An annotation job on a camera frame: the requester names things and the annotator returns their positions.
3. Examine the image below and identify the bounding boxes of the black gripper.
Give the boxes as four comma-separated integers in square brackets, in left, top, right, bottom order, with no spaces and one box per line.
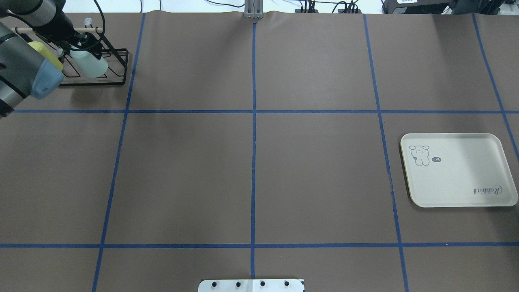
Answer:
[65,29,102,60]

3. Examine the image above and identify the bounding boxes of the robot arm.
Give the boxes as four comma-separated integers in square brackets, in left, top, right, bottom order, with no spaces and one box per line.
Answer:
[0,0,102,118]

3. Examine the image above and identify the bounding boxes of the yellow plastic cup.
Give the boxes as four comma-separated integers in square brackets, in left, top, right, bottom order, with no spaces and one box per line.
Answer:
[28,41,63,71]

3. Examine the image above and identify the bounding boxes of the cream rabbit tray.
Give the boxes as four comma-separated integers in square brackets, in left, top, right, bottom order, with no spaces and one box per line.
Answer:
[400,133,518,208]

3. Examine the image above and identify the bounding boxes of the black box device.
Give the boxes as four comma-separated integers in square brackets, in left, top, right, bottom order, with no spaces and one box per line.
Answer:
[382,0,451,15]

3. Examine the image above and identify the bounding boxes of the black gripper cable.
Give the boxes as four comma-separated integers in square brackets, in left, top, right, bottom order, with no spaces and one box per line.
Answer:
[69,0,107,53]

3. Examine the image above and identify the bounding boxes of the black wire cup rack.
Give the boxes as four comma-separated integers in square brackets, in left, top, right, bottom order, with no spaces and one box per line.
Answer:
[11,25,129,87]

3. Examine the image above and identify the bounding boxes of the aluminium frame post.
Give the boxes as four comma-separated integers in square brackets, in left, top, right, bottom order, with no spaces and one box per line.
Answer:
[243,0,264,19]

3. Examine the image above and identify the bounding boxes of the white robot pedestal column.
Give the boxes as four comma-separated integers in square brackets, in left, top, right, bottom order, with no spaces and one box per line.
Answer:
[198,279,305,292]

